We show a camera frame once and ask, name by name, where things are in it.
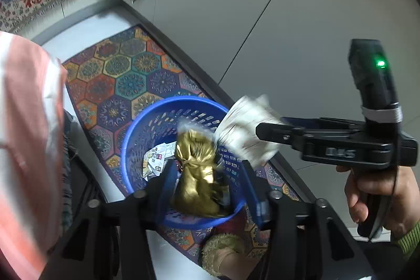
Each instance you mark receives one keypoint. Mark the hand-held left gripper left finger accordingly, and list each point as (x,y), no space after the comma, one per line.
(168,188)

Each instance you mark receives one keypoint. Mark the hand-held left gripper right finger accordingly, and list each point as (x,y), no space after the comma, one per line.
(254,191)

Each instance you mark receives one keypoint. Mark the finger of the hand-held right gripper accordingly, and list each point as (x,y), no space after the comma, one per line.
(305,120)
(279,132)

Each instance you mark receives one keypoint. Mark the printed paper scrap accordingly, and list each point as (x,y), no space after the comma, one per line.
(156,163)

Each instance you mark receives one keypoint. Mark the gold foil wrapper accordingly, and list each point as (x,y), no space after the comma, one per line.
(195,175)

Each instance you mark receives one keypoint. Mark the paper bag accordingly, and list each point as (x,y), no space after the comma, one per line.
(246,125)

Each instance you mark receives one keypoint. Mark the blue plastic basket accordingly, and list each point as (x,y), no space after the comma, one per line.
(144,129)

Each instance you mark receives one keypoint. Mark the person's right forearm green sleeve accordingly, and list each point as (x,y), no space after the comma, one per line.
(410,244)

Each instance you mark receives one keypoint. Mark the person's right hand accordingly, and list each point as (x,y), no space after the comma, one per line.
(408,198)

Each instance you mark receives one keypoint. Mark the fuzzy brown slipper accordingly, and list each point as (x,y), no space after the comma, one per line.
(220,244)

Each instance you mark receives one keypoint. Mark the colourful hexagon floor mat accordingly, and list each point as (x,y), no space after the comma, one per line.
(131,83)

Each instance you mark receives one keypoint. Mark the round table, orange striped cloth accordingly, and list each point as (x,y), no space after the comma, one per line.
(26,135)

